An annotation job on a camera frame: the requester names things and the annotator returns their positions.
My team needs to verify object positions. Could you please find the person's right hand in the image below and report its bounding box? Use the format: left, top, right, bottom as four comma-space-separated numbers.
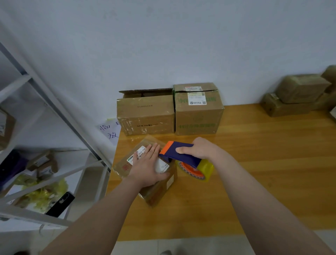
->
175, 137, 232, 170

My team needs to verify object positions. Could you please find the person's left hand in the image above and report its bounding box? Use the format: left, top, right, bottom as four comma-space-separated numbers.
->
126, 143, 172, 189

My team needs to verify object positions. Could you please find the cube red-printed cardboard box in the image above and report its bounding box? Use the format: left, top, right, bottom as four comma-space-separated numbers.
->
113, 135, 177, 207

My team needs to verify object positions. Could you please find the blue orange tape dispenser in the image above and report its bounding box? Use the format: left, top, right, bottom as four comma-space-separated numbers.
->
160, 140, 215, 182

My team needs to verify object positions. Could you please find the stack of cardboard boxes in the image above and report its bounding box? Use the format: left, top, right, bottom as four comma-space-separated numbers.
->
117, 82, 225, 137

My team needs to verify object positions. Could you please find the box barcode label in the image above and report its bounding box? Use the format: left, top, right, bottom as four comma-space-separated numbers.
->
261, 93, 317, 117

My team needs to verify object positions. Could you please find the small open-flap cardboard box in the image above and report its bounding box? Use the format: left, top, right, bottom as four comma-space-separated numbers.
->
275, 74, 331, 104

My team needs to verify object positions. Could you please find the small brown cardboard box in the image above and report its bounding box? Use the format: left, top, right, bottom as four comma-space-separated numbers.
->
315, 87, 336, 111

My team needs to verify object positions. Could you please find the person's left forearm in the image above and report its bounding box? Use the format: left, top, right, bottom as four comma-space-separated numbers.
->
39, 179, 142, 255

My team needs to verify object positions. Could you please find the person's right forearm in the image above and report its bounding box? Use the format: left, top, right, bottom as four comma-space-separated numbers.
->
215, 155, 336, 255

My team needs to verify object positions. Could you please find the wooden table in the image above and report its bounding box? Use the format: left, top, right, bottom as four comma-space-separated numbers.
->
105, 103, 336, 241

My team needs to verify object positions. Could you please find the black mobile phone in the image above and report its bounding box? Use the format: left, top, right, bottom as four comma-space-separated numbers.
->
45, 191, 75, 218

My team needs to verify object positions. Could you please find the small open carton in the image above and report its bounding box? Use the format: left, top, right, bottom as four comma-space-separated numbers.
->
26, 150, 58, 175

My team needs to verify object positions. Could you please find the yellow plastic bag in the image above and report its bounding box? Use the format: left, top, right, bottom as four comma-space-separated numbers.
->
18, 176, 70, 209

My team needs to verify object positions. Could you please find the grey metal shelf rack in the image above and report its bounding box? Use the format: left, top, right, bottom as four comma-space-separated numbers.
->
0, 39, 112, 228

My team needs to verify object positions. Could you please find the dark blue bag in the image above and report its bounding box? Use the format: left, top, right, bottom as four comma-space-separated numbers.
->
0, 150, 29, 191

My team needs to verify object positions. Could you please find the large worn shelf carton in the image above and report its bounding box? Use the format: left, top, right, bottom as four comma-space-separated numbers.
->
0, 108, 16, 151

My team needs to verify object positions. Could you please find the white paper wall sign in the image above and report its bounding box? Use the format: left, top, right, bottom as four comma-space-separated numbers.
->
97, 120, 121, 147

